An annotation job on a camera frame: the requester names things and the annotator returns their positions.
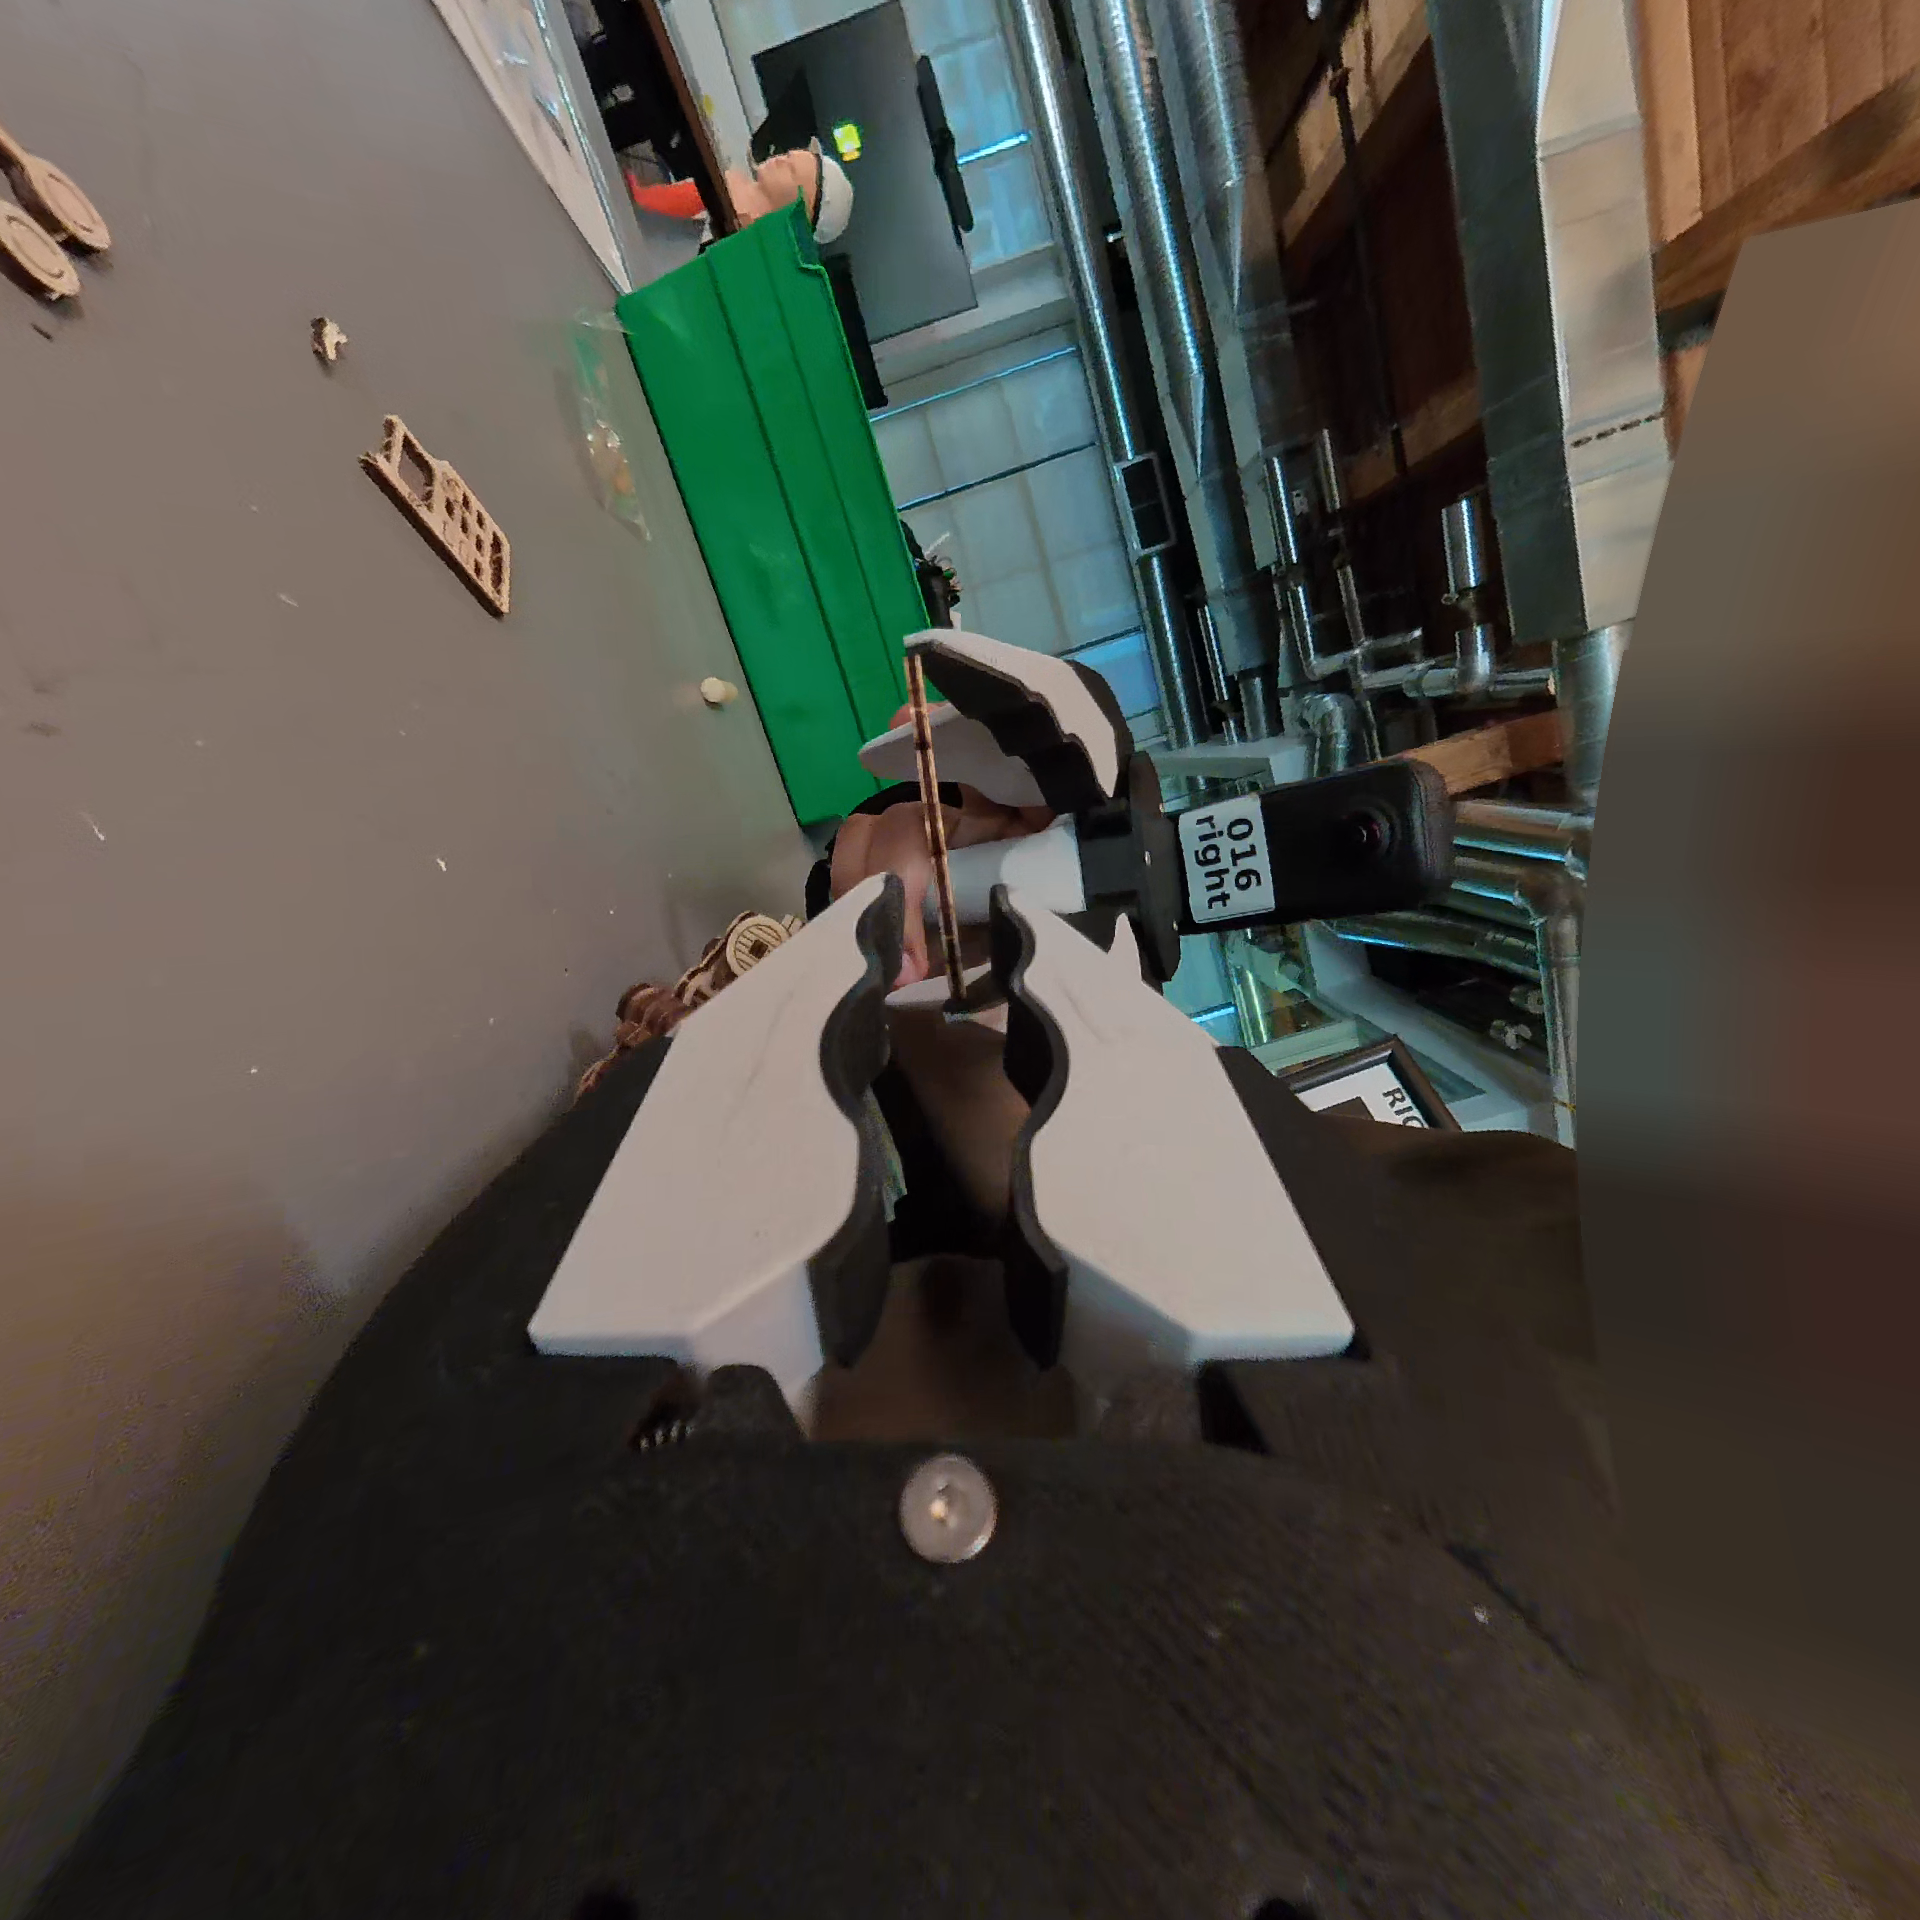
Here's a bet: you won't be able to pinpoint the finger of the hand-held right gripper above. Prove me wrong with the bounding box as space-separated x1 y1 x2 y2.
857 710 1052 817
903 630 1135 811

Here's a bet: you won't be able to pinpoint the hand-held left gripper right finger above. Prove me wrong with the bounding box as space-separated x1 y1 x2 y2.
989 891 1360 1395

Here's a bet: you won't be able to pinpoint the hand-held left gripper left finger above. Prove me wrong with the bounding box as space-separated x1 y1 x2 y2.
529 870 912 1437

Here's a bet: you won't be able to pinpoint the small square wooden piece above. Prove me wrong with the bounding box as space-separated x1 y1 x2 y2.
903 651 971 1011

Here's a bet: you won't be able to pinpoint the person's right hand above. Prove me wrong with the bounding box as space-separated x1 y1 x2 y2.
826 795 1074 984

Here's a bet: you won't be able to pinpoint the wooden model assembly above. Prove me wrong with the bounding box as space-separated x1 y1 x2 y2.
573 903 808 1105

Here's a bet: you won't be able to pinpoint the black framed sign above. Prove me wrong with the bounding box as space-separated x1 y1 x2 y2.
1290 1036 1466 1133

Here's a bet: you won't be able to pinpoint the person's brown garment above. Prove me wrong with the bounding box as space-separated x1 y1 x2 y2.
1223 1048 1600 1863

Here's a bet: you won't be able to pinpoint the green bin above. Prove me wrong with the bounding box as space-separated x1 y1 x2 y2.
612 198 936 830

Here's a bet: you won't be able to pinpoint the silver insulated pipes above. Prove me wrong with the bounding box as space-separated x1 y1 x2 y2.
1260 427 1636 1052

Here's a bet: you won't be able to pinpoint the wooden beam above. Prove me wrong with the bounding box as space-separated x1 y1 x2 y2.
1387 702 1573 797

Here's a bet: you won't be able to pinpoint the black box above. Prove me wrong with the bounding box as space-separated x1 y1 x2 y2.
816 255 890 409

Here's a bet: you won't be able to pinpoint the clear plastic bag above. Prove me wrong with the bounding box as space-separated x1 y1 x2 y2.
567 307 656 544

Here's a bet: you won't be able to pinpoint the slotted wooden piece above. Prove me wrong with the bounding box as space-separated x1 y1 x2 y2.
360 413 512 621

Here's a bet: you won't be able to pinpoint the mannequin head with helmet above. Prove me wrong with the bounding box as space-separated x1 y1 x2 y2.
728 137 857 249

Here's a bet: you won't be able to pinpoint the instruction booklet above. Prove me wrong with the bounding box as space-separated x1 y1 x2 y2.
433 0 636 297

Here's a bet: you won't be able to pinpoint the curved wooden lever piece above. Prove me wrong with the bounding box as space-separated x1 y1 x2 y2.
0 193 81 303

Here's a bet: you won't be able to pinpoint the straight wooden lever piece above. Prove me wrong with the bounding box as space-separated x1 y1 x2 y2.
0 127 116 255

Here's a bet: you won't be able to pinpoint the silver spiral duct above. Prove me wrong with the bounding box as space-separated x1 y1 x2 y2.
1096 0 1277 677
1013 0 1203 736

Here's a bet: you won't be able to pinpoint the dark wall panel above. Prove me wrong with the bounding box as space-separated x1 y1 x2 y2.
749 32 985 348

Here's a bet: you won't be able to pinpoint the rectangular metal duct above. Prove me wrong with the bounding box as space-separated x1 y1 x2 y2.
1424 0 1672 647

